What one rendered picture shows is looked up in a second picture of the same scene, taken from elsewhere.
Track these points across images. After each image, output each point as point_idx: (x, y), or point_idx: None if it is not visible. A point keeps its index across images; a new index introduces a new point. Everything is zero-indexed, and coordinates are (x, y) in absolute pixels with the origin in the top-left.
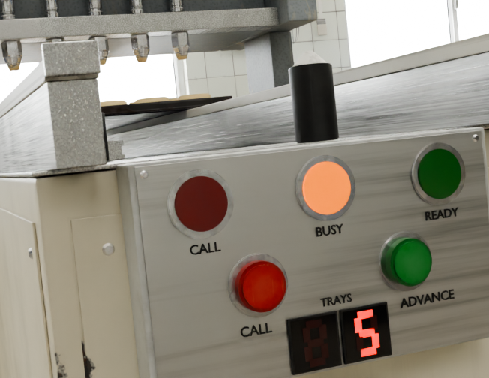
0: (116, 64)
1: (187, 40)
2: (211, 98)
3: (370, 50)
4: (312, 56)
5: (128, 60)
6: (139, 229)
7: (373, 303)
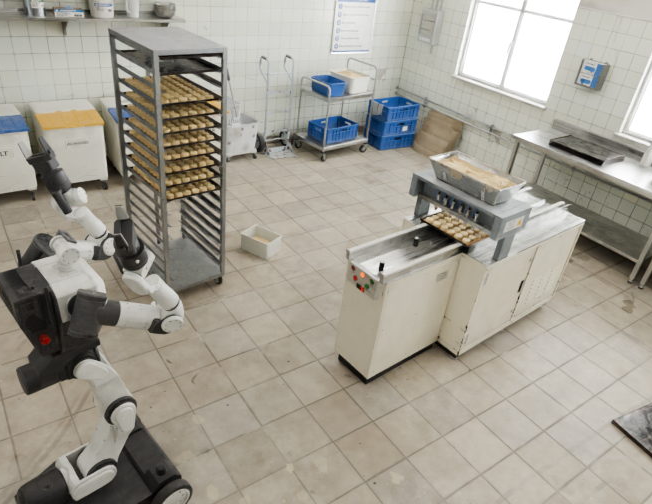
0: None
1: (473, 227)
2: (463, 243)
3: None
4: (381, 261)
5: None
6: (349, 266)
7: (363, 287)
